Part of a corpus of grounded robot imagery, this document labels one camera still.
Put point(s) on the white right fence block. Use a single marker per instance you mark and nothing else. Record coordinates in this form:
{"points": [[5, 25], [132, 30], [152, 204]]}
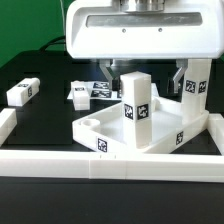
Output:
{"points": [[216, 130]]}

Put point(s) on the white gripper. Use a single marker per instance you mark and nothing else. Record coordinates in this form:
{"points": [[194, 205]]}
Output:
{"points": [[183, 29]]}

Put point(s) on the fiducial marker sheet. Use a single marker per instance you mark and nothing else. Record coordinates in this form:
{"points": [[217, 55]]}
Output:
{"points": [[100, 90]]}

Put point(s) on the white desk top tray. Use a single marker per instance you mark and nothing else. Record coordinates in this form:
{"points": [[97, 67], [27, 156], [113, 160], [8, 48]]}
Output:
{"points": [[102, 131]]}

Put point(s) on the white fence block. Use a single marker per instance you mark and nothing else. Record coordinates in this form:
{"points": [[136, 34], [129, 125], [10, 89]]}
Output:
{"points": [[216, 130], [8, 121]]}

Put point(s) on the white front fence bar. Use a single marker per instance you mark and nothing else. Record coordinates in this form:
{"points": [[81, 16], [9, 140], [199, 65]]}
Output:
{"points": [[57, 164]]}

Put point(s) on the white left fence block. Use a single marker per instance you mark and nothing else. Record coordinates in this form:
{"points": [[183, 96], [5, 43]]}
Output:
{"points": [[8, 121]]}

